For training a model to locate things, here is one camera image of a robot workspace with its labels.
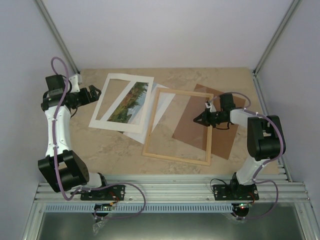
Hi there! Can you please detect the light wooden picture frame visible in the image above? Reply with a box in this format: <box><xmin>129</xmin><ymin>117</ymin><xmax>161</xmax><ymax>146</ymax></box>
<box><xmin>142</xmin><ymin>87</ymin><xmax>214</xmax><ymax>166</ymax></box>

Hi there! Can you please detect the clear glass sheet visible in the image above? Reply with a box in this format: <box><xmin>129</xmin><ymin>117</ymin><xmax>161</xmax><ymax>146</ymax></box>
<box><xmin>149</xmin><ymin>86</ymin><xmax>243</xmax><ymax>151</ymax></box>

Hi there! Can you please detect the white mat board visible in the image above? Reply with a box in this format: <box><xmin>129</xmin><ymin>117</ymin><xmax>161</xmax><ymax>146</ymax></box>
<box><xmin>89</xmin><ymin>73</ymin><xmax>154</xmax><ymax>134</ymax></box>

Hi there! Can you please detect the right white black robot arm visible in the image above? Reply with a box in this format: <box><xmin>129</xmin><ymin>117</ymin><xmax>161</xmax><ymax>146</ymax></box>
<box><xmin>193</xmin><ymin>92</ymin><xmax>286</xmax><ymax>200</ymax></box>

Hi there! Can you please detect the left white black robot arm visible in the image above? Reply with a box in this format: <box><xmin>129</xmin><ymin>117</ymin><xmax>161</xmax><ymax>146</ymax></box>
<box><xmin>38</xmin><ymin>74</ymin><xmax>110</xmax><ymax>200</ymax></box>

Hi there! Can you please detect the landscape photo print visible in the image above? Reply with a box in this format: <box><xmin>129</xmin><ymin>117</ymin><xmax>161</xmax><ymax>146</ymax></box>
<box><xmin>107</xmin><ymin>82</ymin><xmax>149</xmax><ymax>124</ymax></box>

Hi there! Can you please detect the brown backing board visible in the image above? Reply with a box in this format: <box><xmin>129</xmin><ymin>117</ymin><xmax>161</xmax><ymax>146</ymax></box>
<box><xmin>171</xmin><ymin>83</ymin><xmax>247</xmax><ymax>160</ymax></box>

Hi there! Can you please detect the right control board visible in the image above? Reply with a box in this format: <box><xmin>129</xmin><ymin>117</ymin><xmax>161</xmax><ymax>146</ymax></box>
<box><xmin>234</xmin><ymin>202</ymin><xmax>253</xmax><ymax>209</ymax></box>

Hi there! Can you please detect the control board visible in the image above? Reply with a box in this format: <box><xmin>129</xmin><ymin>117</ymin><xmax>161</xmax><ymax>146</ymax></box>
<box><xmin>234</xmin><ymin>202</ymin><xmax>253</xmax><ymax>209</ymax></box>
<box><xmin>93</xmin><ymin>202</ymin><xmax>117</xmax><ymax>212</ymax></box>

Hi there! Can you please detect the left control board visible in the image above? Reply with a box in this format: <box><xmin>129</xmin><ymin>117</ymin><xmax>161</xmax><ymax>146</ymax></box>
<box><xmin>93</xmin><ymin>202</ymin><xmax>117</xmax><ymax>212</ymax></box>

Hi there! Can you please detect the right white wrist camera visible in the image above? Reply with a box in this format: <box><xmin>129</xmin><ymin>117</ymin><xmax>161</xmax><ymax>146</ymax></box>
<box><xmin>205</xmin><ymin>100</ymin><xmax>217</xmax><ymax>113</ymax></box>

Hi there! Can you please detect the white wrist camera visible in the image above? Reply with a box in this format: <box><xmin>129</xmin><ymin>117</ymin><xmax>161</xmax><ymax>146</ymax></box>
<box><xmin>68</xmin><ymin>73</ymin><xmax>82</xmax><ymax>89</ymax></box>
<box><xmin>205</xmin><ymin>100</ymin><xmax>217</xmax><ymax>113</ymax></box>

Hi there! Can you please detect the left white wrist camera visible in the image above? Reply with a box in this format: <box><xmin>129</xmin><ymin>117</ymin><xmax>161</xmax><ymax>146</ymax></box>
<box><xmin>68</xmin><ymin>73</ymin><xmax>82</xmax><ymax>89</ymax></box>

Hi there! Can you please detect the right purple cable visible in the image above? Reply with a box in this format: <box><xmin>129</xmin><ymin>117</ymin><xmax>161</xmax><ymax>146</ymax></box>
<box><xmin>208</xmin><ymin>91</ymin><xmax>286</xmax><ymax>221</ymax></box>

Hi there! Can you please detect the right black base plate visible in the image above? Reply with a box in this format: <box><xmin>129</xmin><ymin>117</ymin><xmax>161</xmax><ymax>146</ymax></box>
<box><xmin>212</xmin><ymin>184</ymin><xmax>260</xmax><ymax>201</ymax></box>

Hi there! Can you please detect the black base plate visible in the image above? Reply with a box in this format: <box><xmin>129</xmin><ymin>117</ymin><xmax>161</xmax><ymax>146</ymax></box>
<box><xmin>80</xmin><ymin>185</ymin><xmax>126</xmax><ymax>202</ymax></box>
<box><xmin>212</xmin><ymin>184</ymin><xmax>260</xmax><ymax>201</ymax></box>

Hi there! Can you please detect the right side aluminium rail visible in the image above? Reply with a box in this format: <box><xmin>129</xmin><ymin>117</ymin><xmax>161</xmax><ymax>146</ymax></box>
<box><xmin>248</xmin><ymin>75</ymin><xmax>286</xmax><ymax>179</ymax></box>

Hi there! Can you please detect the aluminium rail bed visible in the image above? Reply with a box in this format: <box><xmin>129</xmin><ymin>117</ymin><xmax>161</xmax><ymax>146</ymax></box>
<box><xmin>34</xmin><ymin>173</ymin><xmax>311</xmax><ymax>204</ymax></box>

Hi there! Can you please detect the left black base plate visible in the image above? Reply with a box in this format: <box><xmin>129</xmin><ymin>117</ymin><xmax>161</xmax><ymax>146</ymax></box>
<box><xmin>80</xmin><ymin>185</ymin><xmax>126</xmax><ymax>202</ymax></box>

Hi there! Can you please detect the left aluminium corner post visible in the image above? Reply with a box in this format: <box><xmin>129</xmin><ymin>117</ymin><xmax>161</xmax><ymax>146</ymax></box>
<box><xmin>34</xmin><ymin>0</ymin><xmax>80</xmax><ymax>74</ymax></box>

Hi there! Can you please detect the aluminium corner post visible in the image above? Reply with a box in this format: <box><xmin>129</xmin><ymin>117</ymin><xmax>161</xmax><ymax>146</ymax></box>
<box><xmin>252</xmin><ymin>0</ymin><xmax>302</xmax><ymax>77</ymax></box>
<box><xmin>34</xmin><ymin>0</ymin><xmax>80</xmax><ymax>74</ymax></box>

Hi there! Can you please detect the grey slotted cable duct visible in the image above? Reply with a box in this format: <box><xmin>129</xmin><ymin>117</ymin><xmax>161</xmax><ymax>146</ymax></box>
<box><xmin>44</xmin><ymin>203</ymin><xmax>233</xmax><ymax>214</ymax></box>

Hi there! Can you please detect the right aluminium corner post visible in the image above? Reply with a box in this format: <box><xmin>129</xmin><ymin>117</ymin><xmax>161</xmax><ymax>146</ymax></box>
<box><xmin>252</xmin><ymin>0</ymin><xmax>302</xmax><ymax>77</ymax></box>

